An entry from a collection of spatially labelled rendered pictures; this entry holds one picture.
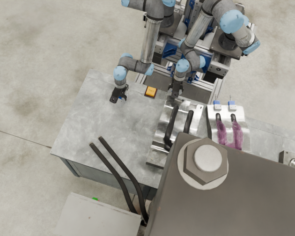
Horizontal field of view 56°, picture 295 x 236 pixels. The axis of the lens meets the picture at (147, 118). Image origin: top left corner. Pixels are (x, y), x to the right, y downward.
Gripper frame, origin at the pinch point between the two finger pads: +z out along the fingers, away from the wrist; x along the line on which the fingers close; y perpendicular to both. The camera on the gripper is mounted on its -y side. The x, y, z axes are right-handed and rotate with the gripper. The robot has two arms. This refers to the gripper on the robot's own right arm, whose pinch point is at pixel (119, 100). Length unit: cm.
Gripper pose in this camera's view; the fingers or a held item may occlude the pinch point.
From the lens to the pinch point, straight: 196.8
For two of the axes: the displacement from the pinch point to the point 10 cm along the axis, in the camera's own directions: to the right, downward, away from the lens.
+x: -9.1, -4.0, 1.1
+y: 4.1, -8.2, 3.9
